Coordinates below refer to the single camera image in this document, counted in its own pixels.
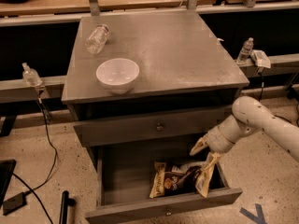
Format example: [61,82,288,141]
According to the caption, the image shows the clear plastic bottle on cabinet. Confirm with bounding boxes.
[85,24,110,54]

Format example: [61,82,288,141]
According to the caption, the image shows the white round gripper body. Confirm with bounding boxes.
[206,126,235,153]

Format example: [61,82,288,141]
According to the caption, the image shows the small white box on rail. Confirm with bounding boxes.
[250,49,271,68]

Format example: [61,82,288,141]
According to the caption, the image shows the white ceramic bowl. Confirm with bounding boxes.
[96,58,140,94]

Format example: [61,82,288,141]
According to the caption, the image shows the closed top drawer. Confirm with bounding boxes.
[74,105,232,147]

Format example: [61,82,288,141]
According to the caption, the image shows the open middle drawer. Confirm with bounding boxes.
[86,134,242,224]

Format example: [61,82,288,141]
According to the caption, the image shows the black cables on right floor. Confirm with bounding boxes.
[256,73,299,128]

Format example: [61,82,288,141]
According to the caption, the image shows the black power adapter left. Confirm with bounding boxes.
[3,192,26,216]

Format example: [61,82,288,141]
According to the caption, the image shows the brown chip bag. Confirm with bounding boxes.
[149,160,217,198]

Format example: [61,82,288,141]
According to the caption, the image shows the clear bottle on left rail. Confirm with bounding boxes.
[22,63,42,87]

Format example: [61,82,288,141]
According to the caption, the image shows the black bar on floor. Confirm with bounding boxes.
[59,190,76,224]

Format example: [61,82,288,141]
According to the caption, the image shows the grey wooden drawer cabinet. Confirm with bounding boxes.
[61,9,250,224]

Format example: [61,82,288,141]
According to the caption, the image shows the water bottle on right rail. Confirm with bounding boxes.
[236,37,253,65]

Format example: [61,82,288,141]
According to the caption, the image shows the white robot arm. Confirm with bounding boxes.
[190,96,299,161]

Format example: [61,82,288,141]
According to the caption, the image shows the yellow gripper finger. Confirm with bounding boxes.
[206,152,221,168]
[190,136,207,156]

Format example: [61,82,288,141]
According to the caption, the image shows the black cable on left floor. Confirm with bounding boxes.
[11,98,59,224]

